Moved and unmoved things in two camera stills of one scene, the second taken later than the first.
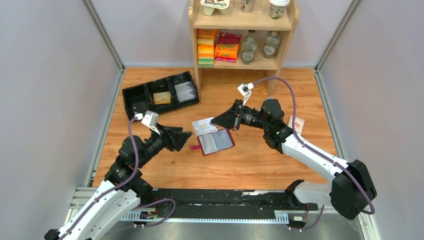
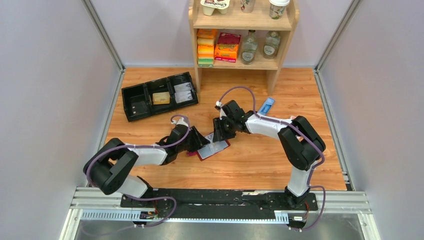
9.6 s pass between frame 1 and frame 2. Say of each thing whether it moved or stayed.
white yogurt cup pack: stayed
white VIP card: moved
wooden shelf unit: stayed
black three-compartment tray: stayed
